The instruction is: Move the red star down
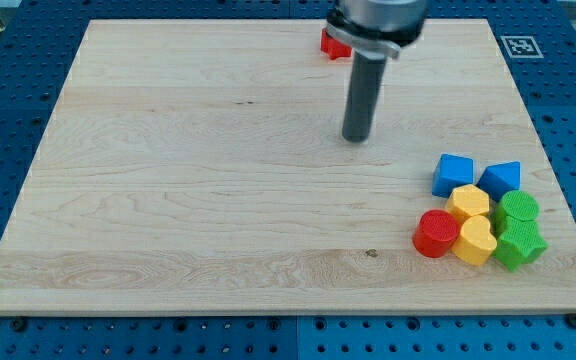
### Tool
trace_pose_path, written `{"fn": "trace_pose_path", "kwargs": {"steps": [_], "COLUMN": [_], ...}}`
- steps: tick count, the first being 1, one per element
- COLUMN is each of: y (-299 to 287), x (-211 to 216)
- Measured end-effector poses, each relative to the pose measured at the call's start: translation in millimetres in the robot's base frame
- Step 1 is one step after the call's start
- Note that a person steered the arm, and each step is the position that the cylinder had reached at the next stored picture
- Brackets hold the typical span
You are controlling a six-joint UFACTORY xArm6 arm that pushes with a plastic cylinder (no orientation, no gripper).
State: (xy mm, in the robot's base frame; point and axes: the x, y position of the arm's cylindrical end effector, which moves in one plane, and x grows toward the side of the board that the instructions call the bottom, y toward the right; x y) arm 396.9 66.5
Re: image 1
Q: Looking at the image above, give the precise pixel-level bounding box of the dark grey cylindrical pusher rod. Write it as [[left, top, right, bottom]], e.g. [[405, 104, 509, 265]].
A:
[[342, 51, 387, 143]]

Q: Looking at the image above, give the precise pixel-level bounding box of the red star block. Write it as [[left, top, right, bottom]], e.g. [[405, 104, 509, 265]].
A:
[[320, 28, 352, 60]]

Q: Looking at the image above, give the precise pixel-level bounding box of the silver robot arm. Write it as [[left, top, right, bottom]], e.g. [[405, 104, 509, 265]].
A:
[[325, 0, 428, 143]]

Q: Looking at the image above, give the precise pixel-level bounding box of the green star block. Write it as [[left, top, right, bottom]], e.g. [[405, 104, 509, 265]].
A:
[[493, 216, 549, 272]]

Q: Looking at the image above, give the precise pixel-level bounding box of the blue cube block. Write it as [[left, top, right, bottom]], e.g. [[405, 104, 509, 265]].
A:
[[431, 153, 474, 198]]

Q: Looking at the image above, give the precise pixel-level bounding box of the white fiducial marker tag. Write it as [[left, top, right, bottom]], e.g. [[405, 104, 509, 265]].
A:
[[501, 35, 543, 59]]

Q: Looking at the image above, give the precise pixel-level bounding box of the yellow hexagon block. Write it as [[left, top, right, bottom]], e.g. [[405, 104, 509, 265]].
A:
[[445, 184, 490, 224]]

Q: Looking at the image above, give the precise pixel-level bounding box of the blue triangle block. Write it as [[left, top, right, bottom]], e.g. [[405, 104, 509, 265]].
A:
[[476, 161, 521, 202]]

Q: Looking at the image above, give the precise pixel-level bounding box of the red cylinder block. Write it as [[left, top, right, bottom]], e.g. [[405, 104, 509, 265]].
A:
[[412, 209, 460, 258]]

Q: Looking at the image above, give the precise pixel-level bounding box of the light wooden board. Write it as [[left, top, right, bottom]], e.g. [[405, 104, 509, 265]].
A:
[[0, 19, 576, 317]]

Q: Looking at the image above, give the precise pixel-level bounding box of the green cylinder block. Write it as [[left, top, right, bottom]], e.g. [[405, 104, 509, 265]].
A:
[[492, 190, 540, 234]]

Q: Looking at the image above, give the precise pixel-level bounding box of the yellow heart block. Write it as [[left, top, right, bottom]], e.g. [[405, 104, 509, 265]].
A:
[[451, 215, 497, 266]]

